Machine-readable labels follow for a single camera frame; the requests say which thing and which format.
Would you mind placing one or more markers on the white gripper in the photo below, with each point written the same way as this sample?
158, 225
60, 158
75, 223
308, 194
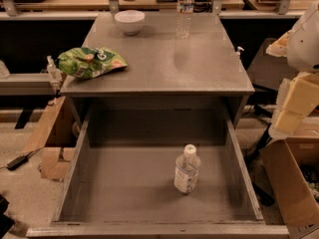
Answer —
304, 49

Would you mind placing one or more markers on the blue plastic bottle white cap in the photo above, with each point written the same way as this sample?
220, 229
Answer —
187, 170

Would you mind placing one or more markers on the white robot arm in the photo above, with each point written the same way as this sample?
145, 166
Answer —
309, 21

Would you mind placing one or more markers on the grey cabinet with counter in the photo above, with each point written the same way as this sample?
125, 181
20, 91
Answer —
171, 90

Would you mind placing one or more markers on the clear water bottle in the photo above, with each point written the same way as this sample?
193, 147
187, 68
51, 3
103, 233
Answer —
184, 10

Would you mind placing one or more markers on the open grey top drawer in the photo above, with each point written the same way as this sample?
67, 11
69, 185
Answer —
126, 191

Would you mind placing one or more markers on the small clear bottle left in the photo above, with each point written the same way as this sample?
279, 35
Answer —
54, 74

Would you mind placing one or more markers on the cardboard box right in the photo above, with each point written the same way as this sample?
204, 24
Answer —
282, 159

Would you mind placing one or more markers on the small white pump dispenser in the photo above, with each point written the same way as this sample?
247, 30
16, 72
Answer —
239, 51

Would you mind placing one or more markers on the white ceramic bowl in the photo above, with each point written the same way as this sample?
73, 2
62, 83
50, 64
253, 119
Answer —
130, 21

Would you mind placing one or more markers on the green chip bag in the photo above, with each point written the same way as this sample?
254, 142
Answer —
89, 63

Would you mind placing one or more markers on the cardboard pieces left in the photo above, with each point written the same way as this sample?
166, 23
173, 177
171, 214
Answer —
53, 137

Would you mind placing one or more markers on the black power adapter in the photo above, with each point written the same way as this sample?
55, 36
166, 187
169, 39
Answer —
18, 161

